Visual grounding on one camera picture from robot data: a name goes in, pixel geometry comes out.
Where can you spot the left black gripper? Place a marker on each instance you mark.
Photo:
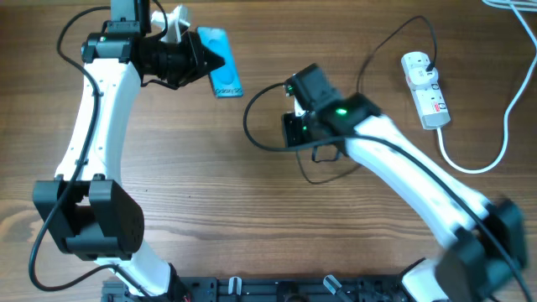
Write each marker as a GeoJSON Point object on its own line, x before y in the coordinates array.
{"type": "Point", "coordinates": [195, 53]}

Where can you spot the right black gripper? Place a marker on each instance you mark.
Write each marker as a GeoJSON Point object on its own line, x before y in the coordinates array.
{"type": "Point", "coordinates": [292, 137]}

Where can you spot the blue Galaxy smartphone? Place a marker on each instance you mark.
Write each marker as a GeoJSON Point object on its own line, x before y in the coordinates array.
{"type": "Point", "coordinates": [225, 80]}

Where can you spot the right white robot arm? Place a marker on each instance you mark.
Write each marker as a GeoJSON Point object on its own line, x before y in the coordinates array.
{"type": "Point", "coordinates": [484, 244]}

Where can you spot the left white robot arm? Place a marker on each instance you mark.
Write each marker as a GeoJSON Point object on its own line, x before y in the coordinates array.
{"type": "Point", "coordinates": [85, 207]}

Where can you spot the white plug adapter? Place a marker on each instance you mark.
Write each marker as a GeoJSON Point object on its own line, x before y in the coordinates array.
{"type": "Point", "coordinates": [420, 78]}

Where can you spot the white power strip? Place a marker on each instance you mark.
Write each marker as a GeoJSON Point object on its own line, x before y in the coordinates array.
{"type": "Point", "coordinates": [430, 103]}

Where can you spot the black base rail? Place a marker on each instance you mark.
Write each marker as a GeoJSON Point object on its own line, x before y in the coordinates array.
{"type": "Point", "coordinates": [330, 288]}

